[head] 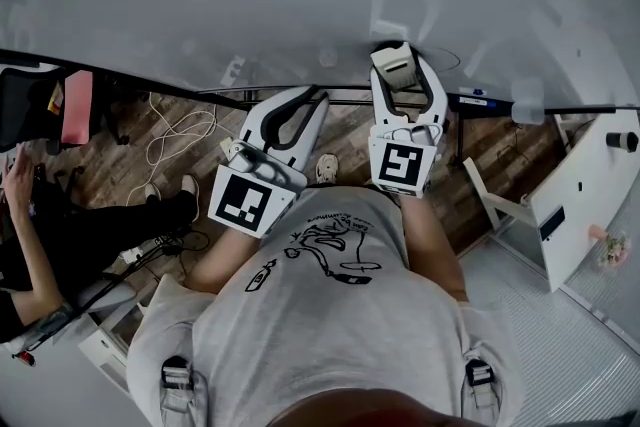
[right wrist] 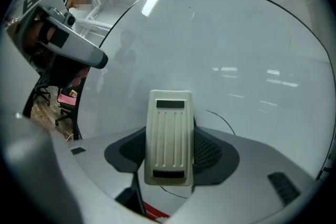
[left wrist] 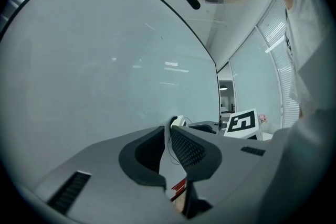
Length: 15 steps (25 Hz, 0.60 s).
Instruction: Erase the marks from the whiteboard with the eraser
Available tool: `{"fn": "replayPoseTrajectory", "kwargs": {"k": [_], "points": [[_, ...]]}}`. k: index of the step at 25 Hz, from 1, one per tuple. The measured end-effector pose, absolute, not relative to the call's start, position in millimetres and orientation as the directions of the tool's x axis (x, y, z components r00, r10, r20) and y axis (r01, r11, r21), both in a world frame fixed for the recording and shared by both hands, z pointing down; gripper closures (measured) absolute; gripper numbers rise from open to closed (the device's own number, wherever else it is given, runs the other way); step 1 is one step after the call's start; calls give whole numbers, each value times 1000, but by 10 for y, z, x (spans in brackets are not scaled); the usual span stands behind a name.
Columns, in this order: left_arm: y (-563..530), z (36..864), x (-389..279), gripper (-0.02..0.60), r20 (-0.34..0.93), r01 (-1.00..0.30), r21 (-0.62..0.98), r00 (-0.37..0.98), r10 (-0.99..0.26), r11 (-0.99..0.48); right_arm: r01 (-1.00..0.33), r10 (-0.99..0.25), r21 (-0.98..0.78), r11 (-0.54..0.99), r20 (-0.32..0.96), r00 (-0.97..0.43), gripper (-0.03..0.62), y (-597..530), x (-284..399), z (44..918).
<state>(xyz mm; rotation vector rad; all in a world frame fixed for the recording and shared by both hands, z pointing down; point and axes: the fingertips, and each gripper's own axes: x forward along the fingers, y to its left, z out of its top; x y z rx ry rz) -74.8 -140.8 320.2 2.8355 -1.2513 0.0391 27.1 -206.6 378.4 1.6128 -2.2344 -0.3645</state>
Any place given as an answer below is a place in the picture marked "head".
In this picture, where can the black office chair pink seat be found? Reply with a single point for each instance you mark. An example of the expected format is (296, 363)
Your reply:
(77, 105)

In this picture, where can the pink flower bunch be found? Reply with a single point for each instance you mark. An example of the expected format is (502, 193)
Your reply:
(612, 247)

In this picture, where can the white desk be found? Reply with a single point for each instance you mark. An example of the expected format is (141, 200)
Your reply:
(585, 175)

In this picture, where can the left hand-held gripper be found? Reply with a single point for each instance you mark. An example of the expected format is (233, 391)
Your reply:
(240, 205)

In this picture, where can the translucent plastic cup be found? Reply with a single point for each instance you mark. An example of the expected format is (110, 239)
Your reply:
(527, 102)

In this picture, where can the person's left shoe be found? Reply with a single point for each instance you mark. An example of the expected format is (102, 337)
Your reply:
(327, 169)

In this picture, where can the white cabinet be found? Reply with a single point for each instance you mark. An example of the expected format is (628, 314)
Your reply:
(105, 350)

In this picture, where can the person's face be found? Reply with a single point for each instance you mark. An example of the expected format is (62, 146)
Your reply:
(360, 410)

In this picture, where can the white eraser block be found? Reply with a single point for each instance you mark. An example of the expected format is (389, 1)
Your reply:
(395, 65)

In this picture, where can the black phone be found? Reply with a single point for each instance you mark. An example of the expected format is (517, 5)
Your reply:
(552, 223)

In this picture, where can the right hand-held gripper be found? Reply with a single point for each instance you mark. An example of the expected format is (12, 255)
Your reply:
(400, 165)

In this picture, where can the person's grey printed t-shirt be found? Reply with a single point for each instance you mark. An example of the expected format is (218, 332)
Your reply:
(320, 325)

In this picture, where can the person's left forearm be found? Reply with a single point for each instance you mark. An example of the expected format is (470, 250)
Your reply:
(220, 265)

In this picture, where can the black tumbler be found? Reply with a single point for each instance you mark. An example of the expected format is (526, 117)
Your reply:
(622, 140)

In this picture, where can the small white power strip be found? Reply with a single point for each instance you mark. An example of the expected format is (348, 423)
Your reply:
(132, 256)

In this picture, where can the person's right forearm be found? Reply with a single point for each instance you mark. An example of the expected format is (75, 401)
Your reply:
(430, 245)

